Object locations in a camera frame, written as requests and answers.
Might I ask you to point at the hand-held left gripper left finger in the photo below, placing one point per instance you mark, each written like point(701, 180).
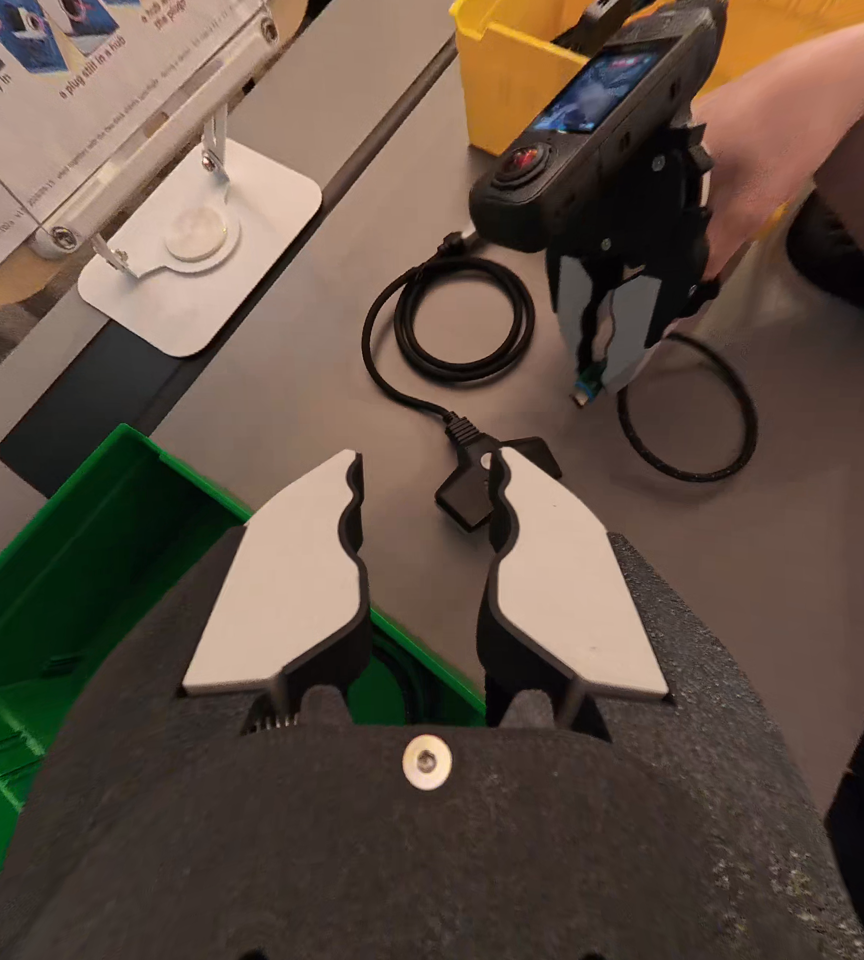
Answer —
point(282, 593)

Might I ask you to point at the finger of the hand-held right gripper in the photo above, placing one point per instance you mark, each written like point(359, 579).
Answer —
point(642, 330)
point(575, 315)

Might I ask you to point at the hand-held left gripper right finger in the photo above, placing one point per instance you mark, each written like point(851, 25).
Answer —
point(575, 600)

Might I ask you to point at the yellow plastic bin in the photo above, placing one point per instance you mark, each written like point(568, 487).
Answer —
point(507, 90)

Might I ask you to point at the green plastic bin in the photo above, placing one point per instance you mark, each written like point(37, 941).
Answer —
point(87, 555)

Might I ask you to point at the person's right hand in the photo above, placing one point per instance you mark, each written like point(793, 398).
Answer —
point(762, 150)

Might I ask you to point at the instruction sheet on wooden board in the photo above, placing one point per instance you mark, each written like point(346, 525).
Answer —
point(42, 105)

